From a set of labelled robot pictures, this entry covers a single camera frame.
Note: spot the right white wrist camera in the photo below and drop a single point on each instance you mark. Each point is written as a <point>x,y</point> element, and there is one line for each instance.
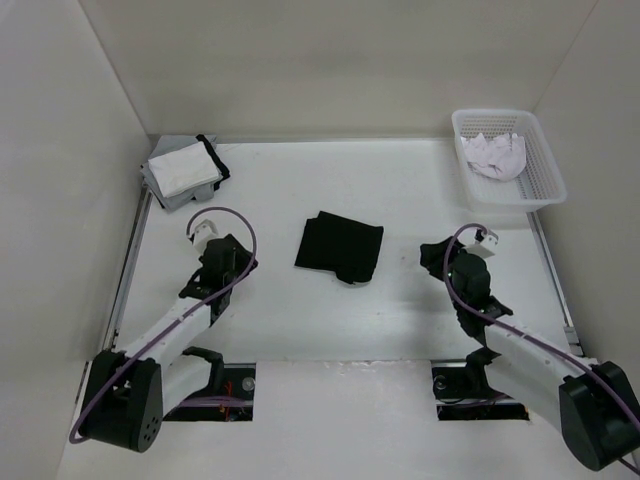
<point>485,243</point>

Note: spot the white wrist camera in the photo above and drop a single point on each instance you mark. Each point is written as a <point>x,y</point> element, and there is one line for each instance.
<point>203,233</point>
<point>485,243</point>

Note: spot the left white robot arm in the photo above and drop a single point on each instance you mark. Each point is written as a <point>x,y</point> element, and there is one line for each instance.
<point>131,390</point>

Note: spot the white plastic mesh basket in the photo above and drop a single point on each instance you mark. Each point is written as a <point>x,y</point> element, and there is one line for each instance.
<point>538,185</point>

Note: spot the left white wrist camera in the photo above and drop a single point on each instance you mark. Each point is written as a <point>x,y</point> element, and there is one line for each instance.
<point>203,233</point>

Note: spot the folded black trimmed tank top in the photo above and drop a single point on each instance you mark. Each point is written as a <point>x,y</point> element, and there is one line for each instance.
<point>223,170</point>

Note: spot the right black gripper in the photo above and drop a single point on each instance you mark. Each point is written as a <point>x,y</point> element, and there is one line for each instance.
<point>430,252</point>

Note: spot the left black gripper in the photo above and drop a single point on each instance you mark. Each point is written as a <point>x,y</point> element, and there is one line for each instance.
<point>244,259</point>

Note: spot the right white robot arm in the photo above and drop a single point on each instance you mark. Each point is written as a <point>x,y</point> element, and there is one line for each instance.
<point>591,404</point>

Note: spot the crumpled white tank top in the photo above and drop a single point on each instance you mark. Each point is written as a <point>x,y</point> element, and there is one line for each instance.
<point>502,158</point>

